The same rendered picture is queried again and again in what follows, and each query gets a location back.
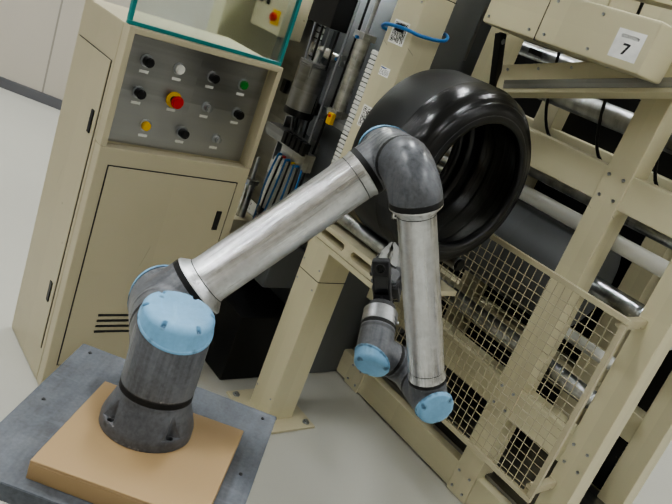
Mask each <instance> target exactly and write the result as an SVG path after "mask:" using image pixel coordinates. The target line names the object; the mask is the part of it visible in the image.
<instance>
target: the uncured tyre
mask: <svg viewBox="0 0 672 504"><path fill-rule="evenodd" d="M378 125H391V126H395V127H398V128H400V129H402V130H404V131H405V132H406V133H407V134H409V135H411V136H413V137H415V138H417V139H419V140H420V141H421V142H422V143H424V144H425V146H426V147H427V148H428V150H429V151H430V153H431V155H432V157H433V159H434V161H435V163H436V166H437V165H438V163H439V162H440V160H441V159H442V157H443V156H444V155H445V153H446V152H447V151H448V150H449V148H450V147H451V146H452V145H453V146H452V149H451V152H450V155H449V158H448V160H447V162H446V164H445V166H444V168H443V170H442V171H441V173H440V174H439V175H440V179H441V183H442V188H443V200H444V205H443V207H442V208H441V209H440V210H439V211H438V212H437V226H438V245H439V262H443V261H447V260H450V259H453V258H456V257H458V256H461V255H464V254H466V253H468V252H470V251H472V250H473V249H475V248H476V247H478V246H479V245H481V244H482V243H483V242H485V241H486V240H487V239H488V238H489V237H490V236H491V235H492V234H493V233H494V232H495V231H496V230H497V229H498V228H499V227H500V226H501V225H502V223H503V222H504V221H505V220H506V218H507V217H508V215H509V214H510V212H511V211H512V209H513V208H514V206H515V204H516V203H517V201H518V199H519V197H520V195H521V192H522V190H523V188H524V185H525V182H526V179H527V176H528V172H529V168H530V162H531V138H530V130H529V124H528V121H527V118H526V115H525V113H524V111H523V109H522V108H521V106H520V105H519V104H518V103H517V102H516V101H515V100H514V99H513V98H512V97H511V96H510V95H509V94H508V93H507V92H505V91H504V90H502V89H500V88H497V87H495V86H493V85H490V84H488V83H486V82H483V81H481V80H479V79H476V78H474V77H471V76H469V75H467V74H464V73H462V72H459V71H456V70H451V69H430V70H425V71H421V72H418V73H415V74H413V75H411V76H409V77H407V78H405V79H403V80H402V81H400V82H399V83H397V84H396V85H395V86H393V87H392V88H391V89H390V90H389V91H387V92H386V93H385V94H384V95H383V96H382V97H381V98H380V100H379V101H378V102H377V103H376V104H375V105H374V107H373V108H372V109H371V111H370V112H369V113H368V115H367V116H366V118H365V120H364V121H363V123H362V125H361V127H360V129H359V131H358V133H357V135H356V138H355V140H354V143H353V146H352V149H353V148H354V147H356V146H357V145H358V143H359V140H360V138H361V137H362V135H363V134H364V133H365V132H366V131H367V130H369V129H370V128H372V127H375V126H378ZM352 149H351V150H352ZM354 211H355V212H356V214H357V216H358V217H359V219H360V220H361V222H362V223H363V224H364V225H365V226H366V227H367V228H368V229H370V230H371V231H372V232H374V233H375V234H376V235H378V236H379V237H380V238H382V239H383V240H384V241H386V242H387V243H388V244H389V243H390V242H395V243H396V244H397V245H398V247H399V243H398V230H397V220H396V219H392V212H391V211H390V210H389V207H388V197H387V192H386V189H385V190H384V191H382V192H381V193H379V194H378V195H374V196H373V197H371V198H370V199H368V200H367V201H365V202H364V203H362V204H361V205H360V206H358V207H357V208H355V209H354Z"/></svg>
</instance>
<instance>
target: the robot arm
mask: <svg viewBox="0 0 672 504"><path fill-rule="evenodd" d="M385 189H386V192H387V197H388V207H389V210H390V211H391V212H392V213H393V214H395V215H396V217H397V230H398V243H399V247H398V245H397V244H396V243H395V242H390V243H389V244H388V245H387V246H385V247H384V248H383V249H382V250H381V252H380V253H379V254H378V255H377V256H376V258H373V260H372V264H371V272H370V276H372V279H371V282H372V283H373V285H372V292H373V300H371V301H370V302H369V304H367V305H366V306H365V307H364V309H363V314H362V319H361V326H360V330H359V335H358V340H357V345H356V347H355V350H354V364H355V366H356V368H357V369H358V370H359V371H361V372H362V373H364V374H368V375H369V376H373V377H382V376H385V377H387V378H388V379H390V380H392V381H393V382H395V383H396V384H397V386H398V387H399V389H400V390H401V392H402V393H403V395H404V396H405V398H406V399H407V401H408V402H409V404H410V405H411V407H412V408H413V409H414V411H415V414H416V415H417V416H418V417H419V418H420V419H421V420H422V421H423V422H425V423H429V424H433V423H438V422H440V421H442V420H444V419H445V418H447V417H448V416H449V414H450V413H451V412H452V409H453V406H454V402H453V399H452V396H451V395H450V394H449V393H448V392H447V381H446V372H445V362H444V342H443V323H442V303H441V284H440V265H439V245H438V226H437V212H438V211H439V210H440V209H441V208H442V207H443V205H444V200H443V188H442V183H441V179H440V175H439V172H438V169H437V166H436V163H435V161H434V159H433V157H432V155H431V153H430V151H429V150H428V148H427V147H426V146H425V144H424V143H422V142H421V141H420V140H419V139H417V138H415V137H413V136H411V135H409V134H407V133H406V132H405V131H404V130H402V129H400V128H398V127H395V126H391V125H378V126H375V127H372V128H370V129H369V130H367V131H366V132H365V133H364V134H363V135H362V137H361V138H360V140H359V143H358V145H357V146H356V147H354V148H353V149H352V150H350V151H349V152H348V153H347V154H346V155H345V156H344V157H342V158H341V159H339V160H338V161H336V162H335V163H333V164H332V165H330V166H329V167H327V168H326V169H325V170H323V171H322V172H320V173H319V174H317V175H316V176H314V177H313V178H311V179H310V180H308V181H307V182H306V183H304V184H303V185H301V186H300V187H298V188H297V189H295V190H294V191H292V192H291V193H289V194H288V195H287V196H285V197H284V198H282V199H281V200H279V201H278V202H276V203H275V204H273V205H272V206H270V207H269V208H268V209H266V210H265V211H263V212H262V213H260V214H259V215H257V216H256V217H254V218H253V219H251V220H250V221H249V222H247V223H246V224H244V225H243V226H241V227H240V228H238V229H237V230H235V231H234V232H232V233H231V234H230V235H228V236H227V237H225V238H224V239H222V240H221V241H219V242H218V243H216V244H215V245H213V246H212V247H211V248H209V249H208V250H206V251H205V252H203V253H202V254H200V255H199V256H197V257H196V258H194V259H187V258H179V259H177V260H175V261H174V262H173V263H171V264H170V265H157V266H153V267H150V268H148V269H146V270H145V271H144V272H142V273H141V274H140V275H139V276H138V277H137V278H136V279H135V281H134V282H133V284H132V286H131V289H130V292H129V295H128V301H127V307H128V317H129V348H128V352H127V356H126V360H125V363H124V367H123V370H122V374H121V378H120V381H119V384H118V385H117V386H116V387H115V389H114V390H113V391H112V393H111V394H110V395H109V396H108V398H107V399H106V400H105V401H104V403H103V405H102V407H101V411H100V414H99V425H100V427H101V429H102V430H103V432H104V433H105V434H106V435H107V436H108V437H109V438H110V439H111V440H113V441H114V442H116V443H118V444H119V445H121V446H124V447H126V448H129V449H132V450H135V451H139V452H145V453H167V452H172V451H175V450H178V449H180V448H182V447H183V446H185V445H186V444H187V443H188V441H189V440H190V438H191V435H192V432H193V427H194V420H193V409H192V399H193V396H194V393H195V390H196V387H197V384H198V381H199V377H200V374H201V371H202V368H203V365H204V362H205V359H206V355H207V352H208V349H209V346H210V343H211V341H212V339H213V335H214V327H215V315H217V314H218V313H219V311H220V305H221V302H222V300H223V299H224V298H226V297H227V296H229V295H230V294H232V293H233V292H234V291H236V290H237V289H239V288H240V287H242V286H243V285H245V284H246V283H248V282H249V281H250V280H252V279H253V278H255V277H256V276H258V275H259V274H261V273H262V272H264V271H265V270H266V269H268V268H269V267H271V266H272V265H274V264H275V263H277V262H278V261H280V260H281V259H282V258H284V257H285V256H287V255H288V254H290V253H291V252H293V251H294V250H296V249H297V248H298V247H300V246H301V245H303V244H304V243H306V242H307V241H309V240H310V239H312V238H313V237H314V236H316V235H317V234H319V233H320V232H322V231H323V230H325V229H326V228H328V227H329V226H330V225H332V224H333V223H335V222H336V221H338V220H339V219H341V218H342V217H344V216H345V215H346V214H348V213H349V212H351V211H352V210H354V209H355V208H357V207H358V206H360V205H361V204H362V203H364V202H365V201H367V200H368V199H370V198H371V197H373V196H374V195H378V194H379V193H381V192H382V191H384V190H385ZM391 249H393V251H392V255H393V257H392V259H391V260H390V259H389V258H388V257H389V256H390V251H391ZM391 267H392V268H391ZM401 291H402V295H403V308H404V321H405V334H406V347H407V348H406V347H404V346H403V345H401V344H399V343H398V342H396V341H395V340H394V338H395V332H396V325H399V321H397V319H398V312H397V311H396V307H395V305H394V304H393V303H394V302H400V297H401ZM395 299H397V300H395Z"/></svg>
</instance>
